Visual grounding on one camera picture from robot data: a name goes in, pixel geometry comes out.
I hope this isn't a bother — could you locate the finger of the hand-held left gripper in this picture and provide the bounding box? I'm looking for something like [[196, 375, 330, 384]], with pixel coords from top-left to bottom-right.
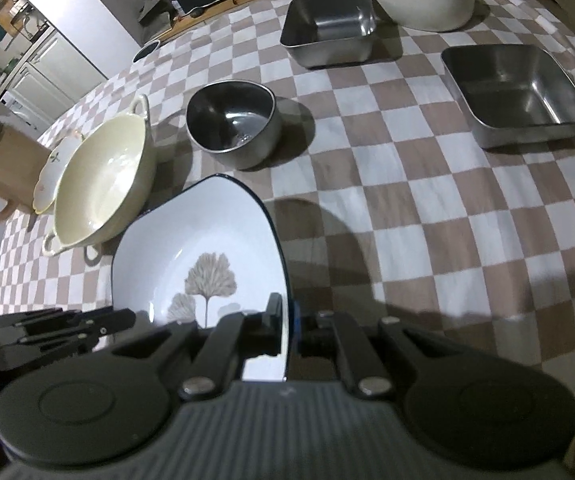
[[0, 307, 137, 337], [0, 330, 99, 368]]

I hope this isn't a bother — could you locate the square steel container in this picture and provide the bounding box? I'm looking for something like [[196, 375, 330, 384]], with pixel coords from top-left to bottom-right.
[[280, 0, 383, 70], [441, 44, 575, 148]]

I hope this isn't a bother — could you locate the white refrigerator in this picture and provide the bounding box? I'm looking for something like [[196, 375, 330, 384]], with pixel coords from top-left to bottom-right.
[[0, 0, 140, 128]]

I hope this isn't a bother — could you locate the checkered tablecloth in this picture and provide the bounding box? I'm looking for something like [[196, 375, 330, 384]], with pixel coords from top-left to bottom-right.
[[0, 0, 575, 461]]

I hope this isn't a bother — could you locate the round black bin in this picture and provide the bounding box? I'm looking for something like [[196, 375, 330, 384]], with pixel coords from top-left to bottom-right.
[[132, 38, 162, 63]]

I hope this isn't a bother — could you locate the cream two-handled bowl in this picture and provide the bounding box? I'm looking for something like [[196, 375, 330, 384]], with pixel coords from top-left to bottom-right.
[[42, 94, 158, 257]]

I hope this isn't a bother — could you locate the white leaf-print plate dark rim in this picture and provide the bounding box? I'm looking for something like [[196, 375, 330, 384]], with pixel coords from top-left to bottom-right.
[[111, 174, 291, 381]]

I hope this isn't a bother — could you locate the round steel bowl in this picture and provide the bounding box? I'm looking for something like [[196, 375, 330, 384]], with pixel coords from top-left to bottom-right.
[[186, 80, 283, 171]]

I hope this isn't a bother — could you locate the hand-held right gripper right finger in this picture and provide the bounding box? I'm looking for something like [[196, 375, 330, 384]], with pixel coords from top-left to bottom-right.
[[290, 305, 473, 401]]

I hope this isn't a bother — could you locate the flower-print plate yellow rim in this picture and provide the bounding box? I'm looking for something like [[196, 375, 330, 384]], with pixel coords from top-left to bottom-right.
[[32, 132, 83, 213]]

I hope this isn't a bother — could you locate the wooden ledge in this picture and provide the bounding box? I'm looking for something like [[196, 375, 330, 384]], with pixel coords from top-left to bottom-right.
[[157, 0, 348, 41]]

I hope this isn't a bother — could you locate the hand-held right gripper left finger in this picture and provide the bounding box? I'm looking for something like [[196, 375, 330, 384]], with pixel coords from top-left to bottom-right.
[[112, 295, 288, 401]]

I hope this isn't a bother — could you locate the beige jug with steel rim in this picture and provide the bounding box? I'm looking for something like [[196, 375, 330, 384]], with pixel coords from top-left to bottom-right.
[[0, 110, 53, 221]]

